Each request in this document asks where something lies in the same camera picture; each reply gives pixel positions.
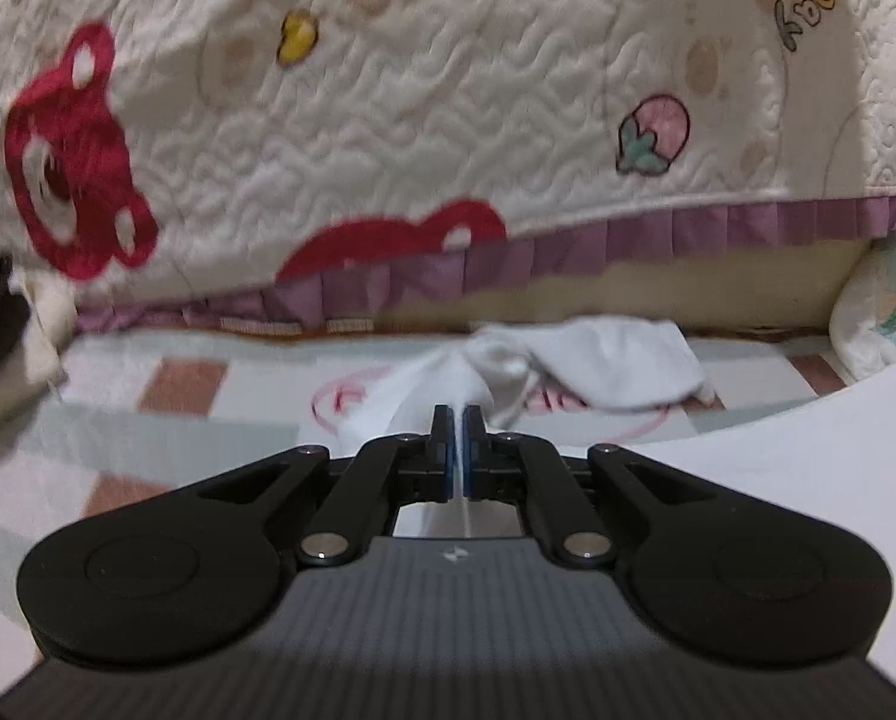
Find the white garment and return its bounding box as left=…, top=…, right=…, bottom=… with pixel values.
left=339, top=315, right=896, bottom=695

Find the beige mattress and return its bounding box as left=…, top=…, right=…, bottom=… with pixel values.
left=373, top=236, right=880, bottom=338

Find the cream quilt with red bears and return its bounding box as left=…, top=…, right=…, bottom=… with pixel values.
left=0, top=0, right=896, bottom=338

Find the checkered bed sheet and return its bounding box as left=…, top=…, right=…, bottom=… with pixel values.
left=0, top=322, right=854, bottom=698

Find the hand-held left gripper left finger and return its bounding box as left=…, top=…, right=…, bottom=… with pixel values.
left=197, top=405, right=458, bottom=567

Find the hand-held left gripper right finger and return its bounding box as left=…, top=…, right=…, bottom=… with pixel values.
left=461, top=405, right=719, bottom=567

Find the floral print pillow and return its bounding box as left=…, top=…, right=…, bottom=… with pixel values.
left=829, top=229, right=896, bottom=383

